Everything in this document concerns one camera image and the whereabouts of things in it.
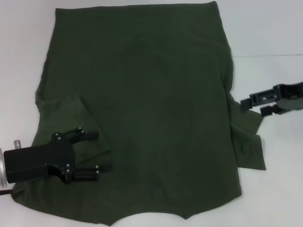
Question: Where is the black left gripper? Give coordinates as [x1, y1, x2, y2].
[4, 127, 114, 184]

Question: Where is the dark green shirt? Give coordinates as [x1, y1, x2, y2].
[10, 1, 267, 227]

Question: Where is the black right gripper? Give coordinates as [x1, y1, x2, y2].
[240, 81, 303, 118]

